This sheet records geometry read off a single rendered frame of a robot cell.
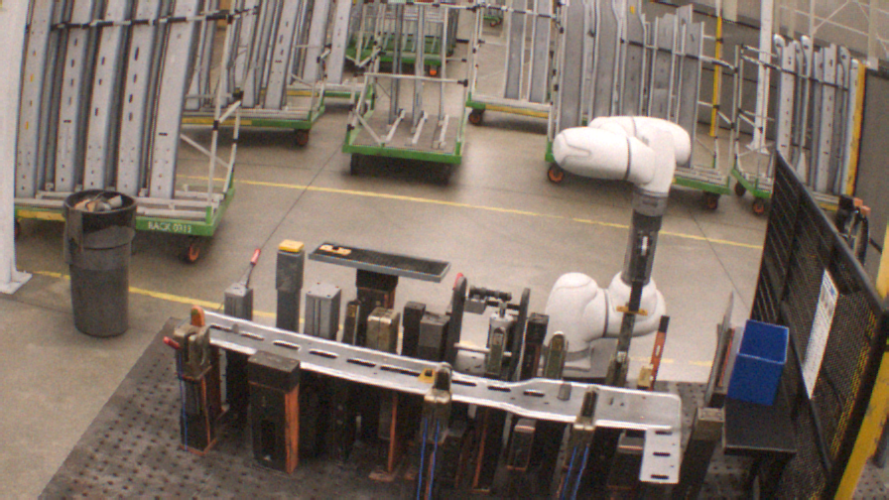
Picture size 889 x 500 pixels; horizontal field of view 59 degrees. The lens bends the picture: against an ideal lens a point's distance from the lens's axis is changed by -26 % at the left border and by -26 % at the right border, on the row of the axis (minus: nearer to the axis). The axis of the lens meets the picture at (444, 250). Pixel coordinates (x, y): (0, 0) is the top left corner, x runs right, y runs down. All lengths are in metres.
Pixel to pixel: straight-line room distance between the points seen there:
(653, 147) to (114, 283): 3.32
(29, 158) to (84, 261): 1.90
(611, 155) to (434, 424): 0.72
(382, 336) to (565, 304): 0.66
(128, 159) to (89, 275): 1.82
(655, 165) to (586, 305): 0.93
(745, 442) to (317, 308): 1.23
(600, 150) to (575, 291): 0.93
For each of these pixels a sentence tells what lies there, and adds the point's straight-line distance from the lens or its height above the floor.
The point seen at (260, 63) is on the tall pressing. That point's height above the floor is 0.77.
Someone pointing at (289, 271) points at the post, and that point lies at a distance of 2.87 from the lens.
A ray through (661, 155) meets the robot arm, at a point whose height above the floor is 1.64.
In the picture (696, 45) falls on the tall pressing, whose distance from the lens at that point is 9.61.
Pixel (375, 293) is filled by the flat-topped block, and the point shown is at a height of 1.08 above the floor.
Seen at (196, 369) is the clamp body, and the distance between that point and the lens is 2.48.
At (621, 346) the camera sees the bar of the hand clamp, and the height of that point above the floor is 1.10.
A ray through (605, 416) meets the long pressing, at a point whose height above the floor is 1.00.
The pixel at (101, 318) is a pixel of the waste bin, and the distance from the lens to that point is 5.01.
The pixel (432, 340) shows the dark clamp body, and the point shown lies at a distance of 2.65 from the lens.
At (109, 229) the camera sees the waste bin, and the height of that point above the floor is 0.62.
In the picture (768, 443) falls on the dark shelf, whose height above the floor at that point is 1.03.
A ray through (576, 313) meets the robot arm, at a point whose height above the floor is 1.00.
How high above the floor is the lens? 2.03
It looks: 17 degrees down
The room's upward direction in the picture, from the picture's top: 7 degrees clockwise
